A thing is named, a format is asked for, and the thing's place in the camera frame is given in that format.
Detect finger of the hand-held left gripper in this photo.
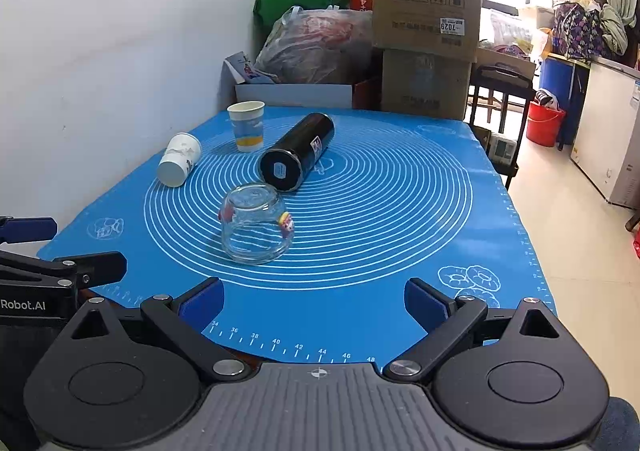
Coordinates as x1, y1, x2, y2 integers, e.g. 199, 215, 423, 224
0, 251, 128, 290
0, 216, 57, 245

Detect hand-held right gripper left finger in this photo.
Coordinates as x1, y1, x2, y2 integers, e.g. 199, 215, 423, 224
65, 277, 251, 382

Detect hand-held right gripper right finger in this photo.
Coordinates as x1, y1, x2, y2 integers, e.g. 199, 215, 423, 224
382, 277, 563, 382

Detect clear glass cup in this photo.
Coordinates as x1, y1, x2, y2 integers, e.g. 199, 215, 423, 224
218, 184, 296, 265

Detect white paper cup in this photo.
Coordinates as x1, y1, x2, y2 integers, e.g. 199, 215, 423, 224
157, 132, 203, 188

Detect blue yellow printed paper cup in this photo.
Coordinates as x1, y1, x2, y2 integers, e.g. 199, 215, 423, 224
227, 100, 266, 153

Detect blue silicone baking mat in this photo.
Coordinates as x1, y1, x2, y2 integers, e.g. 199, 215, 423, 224
37, 106, 558, 365

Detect small white appliance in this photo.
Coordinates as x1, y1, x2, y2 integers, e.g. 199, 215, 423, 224
487, 131, 519, 165

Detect black cylindrical thermos bottle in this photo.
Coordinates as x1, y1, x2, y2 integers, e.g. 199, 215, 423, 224
258, 112, 336, 193

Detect red plastic bucket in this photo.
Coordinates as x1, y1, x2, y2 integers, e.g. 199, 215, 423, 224
526, 101, 567, 148

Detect plain brown cardboard box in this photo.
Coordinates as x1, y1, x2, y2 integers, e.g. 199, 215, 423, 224
381, 48, 473, 121

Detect dark red carton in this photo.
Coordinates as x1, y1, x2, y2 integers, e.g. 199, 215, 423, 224
352, 76, 383, 110

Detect flat white box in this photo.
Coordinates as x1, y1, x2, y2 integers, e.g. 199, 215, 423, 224
235, 82, 354, 109

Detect black metal shelf rack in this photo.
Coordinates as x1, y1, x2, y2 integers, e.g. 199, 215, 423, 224
467, 62, 537, 189

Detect person's blue trouser leg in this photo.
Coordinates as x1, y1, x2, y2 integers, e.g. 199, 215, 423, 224
606, 398, 640, 451

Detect black white cloth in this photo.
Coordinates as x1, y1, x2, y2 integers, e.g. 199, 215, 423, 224
534, 88, 562, 111

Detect blue white paper packet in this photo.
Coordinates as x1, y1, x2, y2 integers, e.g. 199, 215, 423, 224
223, 51, 278, 84

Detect blue plastic barrel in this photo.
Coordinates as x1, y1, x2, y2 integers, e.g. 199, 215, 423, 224
539, 55, 591, 144

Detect white chest freezer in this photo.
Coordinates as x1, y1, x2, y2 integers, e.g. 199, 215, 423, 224
570, 55, 640, 210

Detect open cardboard box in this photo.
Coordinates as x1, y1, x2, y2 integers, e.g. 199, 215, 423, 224
472, 46, 537, 82

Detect clear plastic bag red contents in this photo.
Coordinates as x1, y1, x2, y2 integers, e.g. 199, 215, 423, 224
255, 5, 374, 85

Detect purple floral storage bag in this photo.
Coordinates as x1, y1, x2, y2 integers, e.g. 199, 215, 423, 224
552, 1, 607, 62

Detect grey green bundled cloth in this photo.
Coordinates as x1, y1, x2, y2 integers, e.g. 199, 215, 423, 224
600, 4, 629, 56

